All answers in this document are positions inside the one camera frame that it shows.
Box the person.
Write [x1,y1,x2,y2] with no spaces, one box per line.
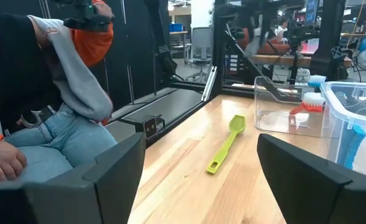
[0,0,118,184]
[275,18,291,40]

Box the black table-level camera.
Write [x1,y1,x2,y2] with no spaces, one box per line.
[142,114,159,140]

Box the black panel with white labels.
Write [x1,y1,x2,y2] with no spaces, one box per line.
[227,52,242,75]

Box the blue sponge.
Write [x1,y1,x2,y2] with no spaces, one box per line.
[336,123,366,170]

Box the person's hand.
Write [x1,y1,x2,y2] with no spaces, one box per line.
[0,139,28,181]
[91,0,114,19]

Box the grey office chair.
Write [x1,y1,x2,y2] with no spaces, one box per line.
[187,26,214,82]

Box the clear plastic bin with handle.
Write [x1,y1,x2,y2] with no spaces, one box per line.
[253,75,329,138]

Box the wooden background table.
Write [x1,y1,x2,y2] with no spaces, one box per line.
[250,54,353,68]

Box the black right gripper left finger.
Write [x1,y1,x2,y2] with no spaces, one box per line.
[0,133,146,224]

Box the silver aluminium bracket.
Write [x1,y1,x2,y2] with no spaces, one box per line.
[200,65,218,103]

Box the red dish brush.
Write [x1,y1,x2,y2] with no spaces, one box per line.
[288,92,326,116]

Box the blue dish brush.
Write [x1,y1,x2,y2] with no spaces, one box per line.
[307,74,327,88]

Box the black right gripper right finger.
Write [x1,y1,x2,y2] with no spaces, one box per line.
[257,133,366,224]

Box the green dish brush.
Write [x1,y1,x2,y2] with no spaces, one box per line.
[205,114,247,175]

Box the translucent plastic tub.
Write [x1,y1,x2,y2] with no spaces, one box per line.
[320,80,366,180]

